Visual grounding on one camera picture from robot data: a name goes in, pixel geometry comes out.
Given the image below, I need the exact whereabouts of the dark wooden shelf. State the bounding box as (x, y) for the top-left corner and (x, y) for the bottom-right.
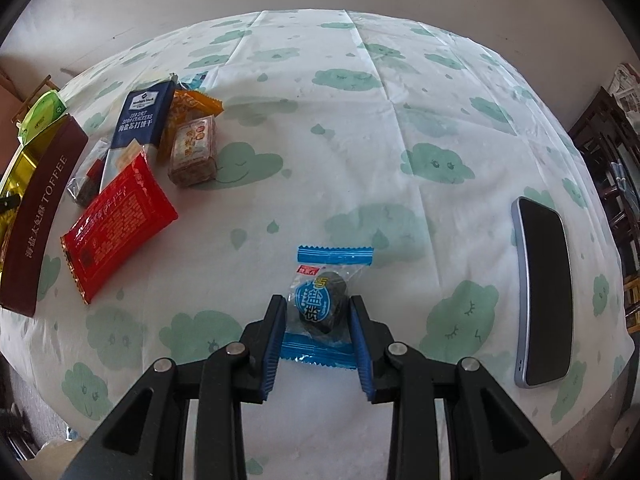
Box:
(568, 88), (639, 334)

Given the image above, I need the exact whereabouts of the blue soda cracker pack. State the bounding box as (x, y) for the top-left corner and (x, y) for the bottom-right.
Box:
(100, 76), (176, 191)

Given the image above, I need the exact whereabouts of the blue dark candy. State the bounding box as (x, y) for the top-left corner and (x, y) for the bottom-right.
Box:
(280, 246), (374, 370)

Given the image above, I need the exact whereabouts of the dark seaweed snack block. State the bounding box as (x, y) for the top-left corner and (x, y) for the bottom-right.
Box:
(66, 138), (110, 208)

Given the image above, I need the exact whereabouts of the green tissue pack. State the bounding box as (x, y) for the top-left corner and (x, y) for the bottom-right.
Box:
(17, 90), (66, 146)

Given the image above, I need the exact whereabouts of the gold toffee tin box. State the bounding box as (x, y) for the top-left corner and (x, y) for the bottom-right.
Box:
(1, 114), (88, 318)

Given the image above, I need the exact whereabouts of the blue smartphone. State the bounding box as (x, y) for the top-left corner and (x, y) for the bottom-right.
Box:
(512, 196), (574, 389)

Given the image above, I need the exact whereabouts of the orange snack packet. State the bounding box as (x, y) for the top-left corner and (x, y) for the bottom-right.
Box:
(157, 88), (224, 165)

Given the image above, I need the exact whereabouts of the cloud print tablecloth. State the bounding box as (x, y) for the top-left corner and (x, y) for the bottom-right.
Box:
(1, 10), (634, 442)

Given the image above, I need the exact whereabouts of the red snack packet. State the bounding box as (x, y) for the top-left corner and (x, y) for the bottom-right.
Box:
(61, 154), (178, 304)

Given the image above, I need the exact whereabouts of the wooden chair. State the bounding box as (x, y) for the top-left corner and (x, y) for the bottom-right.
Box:
(11, 75), (60, 125)

